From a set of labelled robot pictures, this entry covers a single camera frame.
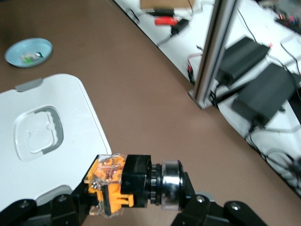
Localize light blue round plate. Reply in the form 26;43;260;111
4;37;54;69

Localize red flat tool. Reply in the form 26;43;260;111
154;16;179;26

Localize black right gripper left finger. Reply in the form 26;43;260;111
0;175;92;226

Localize orange black push-button switch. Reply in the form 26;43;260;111
84;153;186;217

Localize aluminium camera post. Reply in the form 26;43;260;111
187;0;238;110

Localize black power supply brick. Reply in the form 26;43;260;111
231;63;297;129
215;36;270;87

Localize small black adapter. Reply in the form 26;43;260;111
171;18;190;36

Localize white lunch box grey clips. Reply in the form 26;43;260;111
0;73;112;214

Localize brown cardboard piece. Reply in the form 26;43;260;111
140;0;196;10

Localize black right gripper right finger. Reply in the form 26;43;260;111
171;171;269;226

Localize slim black bar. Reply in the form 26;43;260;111
144;8;174;16

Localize red clip leads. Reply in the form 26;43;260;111
187;54;196;84

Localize red digit display board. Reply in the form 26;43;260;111
278;11;298;28

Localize white green push-button switch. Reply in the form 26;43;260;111
20;51;45;65

